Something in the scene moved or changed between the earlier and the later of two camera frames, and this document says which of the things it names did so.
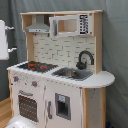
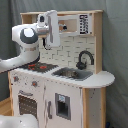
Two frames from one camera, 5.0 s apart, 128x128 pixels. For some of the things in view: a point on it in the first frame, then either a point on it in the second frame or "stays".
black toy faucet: (82, 65) stays
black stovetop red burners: (38, 66) stays
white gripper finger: (10, 28) → (62, 27)
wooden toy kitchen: (61, 84) stays
